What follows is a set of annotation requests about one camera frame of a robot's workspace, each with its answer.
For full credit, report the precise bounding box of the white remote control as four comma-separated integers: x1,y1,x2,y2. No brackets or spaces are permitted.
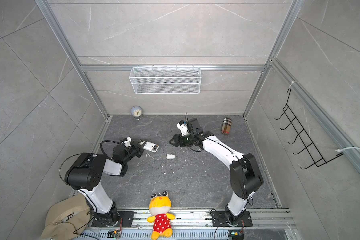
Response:
143,142,159,153

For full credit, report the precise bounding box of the white battery cover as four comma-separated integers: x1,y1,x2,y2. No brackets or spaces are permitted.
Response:
166,154,176,160

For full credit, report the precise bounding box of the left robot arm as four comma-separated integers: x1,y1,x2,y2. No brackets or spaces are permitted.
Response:
63,138,147,227

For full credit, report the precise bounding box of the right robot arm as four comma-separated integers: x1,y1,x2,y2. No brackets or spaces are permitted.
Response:
170,118,264,225

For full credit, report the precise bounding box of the small round clock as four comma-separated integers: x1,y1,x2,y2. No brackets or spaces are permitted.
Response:
131,106,143,118

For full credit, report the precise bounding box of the plaid cylindrical can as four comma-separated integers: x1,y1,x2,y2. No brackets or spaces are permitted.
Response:
221,118,232,135

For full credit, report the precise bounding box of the yellow frog plush toy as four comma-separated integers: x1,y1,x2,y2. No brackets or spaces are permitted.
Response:
147,191,176,240

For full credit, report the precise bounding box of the beige cap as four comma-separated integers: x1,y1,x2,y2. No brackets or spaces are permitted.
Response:
41,195,92,240

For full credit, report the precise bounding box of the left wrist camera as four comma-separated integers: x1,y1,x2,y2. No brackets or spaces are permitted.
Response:
122,137,132,148

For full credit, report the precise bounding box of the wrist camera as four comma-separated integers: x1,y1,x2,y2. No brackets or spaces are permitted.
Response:
177,121,190,136
122,137,132,148

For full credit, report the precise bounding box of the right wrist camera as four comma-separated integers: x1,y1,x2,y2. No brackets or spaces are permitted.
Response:
177,121,190,136

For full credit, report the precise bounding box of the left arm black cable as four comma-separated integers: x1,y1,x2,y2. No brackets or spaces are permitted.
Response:
99,140,122,160

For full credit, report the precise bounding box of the white wire mesh basket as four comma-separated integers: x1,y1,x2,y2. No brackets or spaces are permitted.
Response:
129,66,202,95

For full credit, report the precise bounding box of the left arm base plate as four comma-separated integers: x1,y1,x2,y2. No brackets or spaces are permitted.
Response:
91,211,135,228

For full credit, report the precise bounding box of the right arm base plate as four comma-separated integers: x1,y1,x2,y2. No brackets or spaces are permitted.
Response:
210,209,253,227

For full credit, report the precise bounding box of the aluminium rail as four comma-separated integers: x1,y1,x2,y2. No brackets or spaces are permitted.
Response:
118,209,297,230

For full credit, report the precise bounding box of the black wall hook rack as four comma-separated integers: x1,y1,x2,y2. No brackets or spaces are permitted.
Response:
274,89,344,170

